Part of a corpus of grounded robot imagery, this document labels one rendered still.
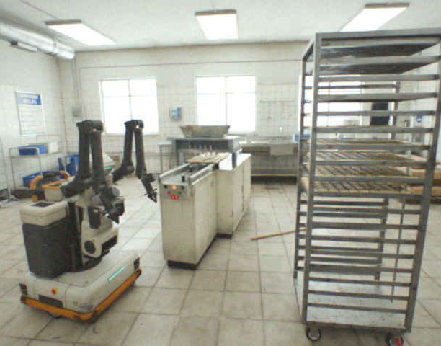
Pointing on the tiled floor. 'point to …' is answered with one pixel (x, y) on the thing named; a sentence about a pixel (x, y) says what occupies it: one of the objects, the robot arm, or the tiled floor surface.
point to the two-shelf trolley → (32, 157)
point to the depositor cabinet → (232, 194)
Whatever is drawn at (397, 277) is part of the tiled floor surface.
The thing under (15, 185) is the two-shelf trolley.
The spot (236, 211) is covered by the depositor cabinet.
